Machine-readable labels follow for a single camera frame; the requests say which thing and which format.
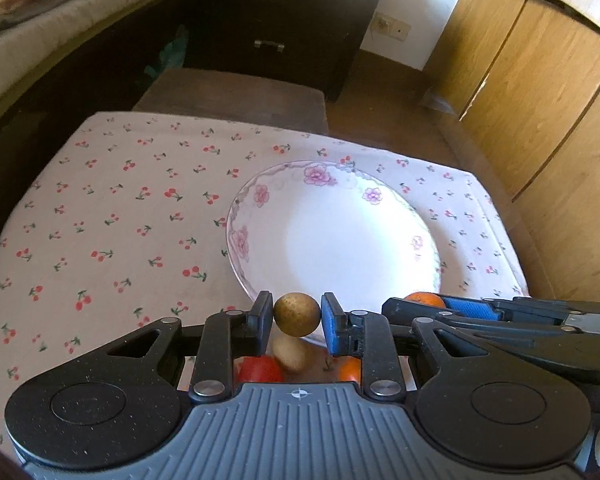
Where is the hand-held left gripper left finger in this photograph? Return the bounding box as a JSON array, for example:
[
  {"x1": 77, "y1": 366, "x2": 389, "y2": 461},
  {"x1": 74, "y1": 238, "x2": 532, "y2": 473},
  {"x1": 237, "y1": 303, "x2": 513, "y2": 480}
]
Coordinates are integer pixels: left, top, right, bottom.
[{"x1": 105, "y1": 290, "x2": 276, "y2": 407}]

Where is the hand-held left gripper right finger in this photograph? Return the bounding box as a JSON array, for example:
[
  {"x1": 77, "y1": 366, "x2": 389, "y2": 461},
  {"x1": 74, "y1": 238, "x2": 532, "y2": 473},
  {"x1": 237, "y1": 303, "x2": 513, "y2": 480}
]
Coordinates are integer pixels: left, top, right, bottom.
[{"x1": 321, "y1": 291, "x2": 486, "y2": 404}]

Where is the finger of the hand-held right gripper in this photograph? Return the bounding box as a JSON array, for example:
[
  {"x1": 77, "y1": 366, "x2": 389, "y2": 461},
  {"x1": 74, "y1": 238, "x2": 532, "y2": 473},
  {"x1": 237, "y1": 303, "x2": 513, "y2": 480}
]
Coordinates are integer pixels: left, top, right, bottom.
[
  {"x1": 440, "y1": 296, "x2": 572, "y2": 321},
  {"x1": 381, "y1": 297, "x2": 487, "y2": 333}
]

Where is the orange mandarin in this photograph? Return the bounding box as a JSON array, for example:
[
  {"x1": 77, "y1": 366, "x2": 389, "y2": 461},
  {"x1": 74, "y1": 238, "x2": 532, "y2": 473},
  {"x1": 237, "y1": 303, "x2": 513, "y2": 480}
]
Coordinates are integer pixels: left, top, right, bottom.
[
  {"x1": 337, "y1": 357, "x2": 364, "y2": 384},
  {"x1": 403, "y1": 291, "x2": 446, "y2": 309}
]

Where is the brown longan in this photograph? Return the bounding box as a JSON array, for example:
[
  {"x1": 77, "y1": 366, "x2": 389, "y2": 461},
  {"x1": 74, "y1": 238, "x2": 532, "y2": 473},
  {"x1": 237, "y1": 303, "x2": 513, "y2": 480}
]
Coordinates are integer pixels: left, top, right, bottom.
[
  {"x1": 273, "y1": 292, "x2": 322, "y2": 337},
  {"x1": 271, "y1": 335, "x2": 314, "y2": 374}
]

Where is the red tomato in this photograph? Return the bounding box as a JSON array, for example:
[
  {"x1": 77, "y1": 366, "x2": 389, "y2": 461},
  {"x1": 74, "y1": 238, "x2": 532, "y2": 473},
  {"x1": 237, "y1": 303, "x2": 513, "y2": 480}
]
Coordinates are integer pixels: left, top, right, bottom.
[{"x1": 237, "y1": 356, "x2": 286, "y2": 384}]

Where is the white floral plate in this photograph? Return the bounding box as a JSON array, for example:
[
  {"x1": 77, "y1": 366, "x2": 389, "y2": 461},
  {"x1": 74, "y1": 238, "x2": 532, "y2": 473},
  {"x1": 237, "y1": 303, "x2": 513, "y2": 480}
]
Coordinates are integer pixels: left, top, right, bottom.
[{"x1": 225, "y1": 160, "x2": 442, "y2": 350}]

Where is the cherry print tablecloth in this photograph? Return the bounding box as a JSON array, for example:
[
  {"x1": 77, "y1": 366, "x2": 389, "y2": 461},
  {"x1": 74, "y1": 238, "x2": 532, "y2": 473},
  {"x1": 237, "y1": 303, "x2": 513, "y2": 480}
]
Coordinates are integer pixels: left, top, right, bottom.
[{"x1": 0, "y1": 111, "x2": 530, "y2": 448}]

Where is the light wooden wardrobe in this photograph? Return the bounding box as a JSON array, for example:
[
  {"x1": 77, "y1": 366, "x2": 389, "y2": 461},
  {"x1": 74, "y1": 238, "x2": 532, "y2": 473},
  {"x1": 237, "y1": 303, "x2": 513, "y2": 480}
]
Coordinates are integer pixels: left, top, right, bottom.
[{"x1": 422, "y1": 0, "x2": 600, "y2": 307}]

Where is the brown stool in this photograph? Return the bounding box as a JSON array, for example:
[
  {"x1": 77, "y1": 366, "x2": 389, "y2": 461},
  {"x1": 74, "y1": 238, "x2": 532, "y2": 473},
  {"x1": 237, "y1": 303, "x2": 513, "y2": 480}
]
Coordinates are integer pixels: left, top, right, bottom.
[{"x1": 131, "y1": 66, "x2": 329, "y2": 135}]

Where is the teal bag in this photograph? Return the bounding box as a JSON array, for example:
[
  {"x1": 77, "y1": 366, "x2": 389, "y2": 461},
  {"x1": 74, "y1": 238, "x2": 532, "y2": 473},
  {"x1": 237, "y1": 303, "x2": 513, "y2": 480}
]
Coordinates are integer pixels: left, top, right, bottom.
[{"x1": 139, "y1": 27, "x2": 190, "y2": 92}]

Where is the bed with patterned blanket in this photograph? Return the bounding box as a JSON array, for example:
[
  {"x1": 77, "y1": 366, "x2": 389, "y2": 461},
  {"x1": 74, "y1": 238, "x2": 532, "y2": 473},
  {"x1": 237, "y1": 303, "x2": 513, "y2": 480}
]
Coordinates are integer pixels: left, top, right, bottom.
[{"x1": 0, "y1": 15, "x2": 191, "y2": 261}]

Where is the dark wooden nightstand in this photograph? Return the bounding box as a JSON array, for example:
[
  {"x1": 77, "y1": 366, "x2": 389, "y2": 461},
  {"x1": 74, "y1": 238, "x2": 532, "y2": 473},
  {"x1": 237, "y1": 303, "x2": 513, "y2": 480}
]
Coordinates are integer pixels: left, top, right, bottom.
[{"x1": 182, "y1": 0, "x2": 390, "y2": 104}]

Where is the beige mattress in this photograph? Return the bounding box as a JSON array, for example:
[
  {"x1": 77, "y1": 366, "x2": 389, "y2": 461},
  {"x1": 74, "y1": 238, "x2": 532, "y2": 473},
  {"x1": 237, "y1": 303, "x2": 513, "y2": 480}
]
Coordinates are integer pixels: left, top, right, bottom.
[{"x1": 0, "y1": 0, "x2": 183, "y2": 116}]

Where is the beige wall socket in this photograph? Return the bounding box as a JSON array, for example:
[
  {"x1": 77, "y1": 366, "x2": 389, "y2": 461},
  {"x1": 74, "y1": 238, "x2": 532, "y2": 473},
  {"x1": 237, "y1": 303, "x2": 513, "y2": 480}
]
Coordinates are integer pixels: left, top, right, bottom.
[{"x1": 374, "y1": 11, "x2": 412, "y2": 42}]

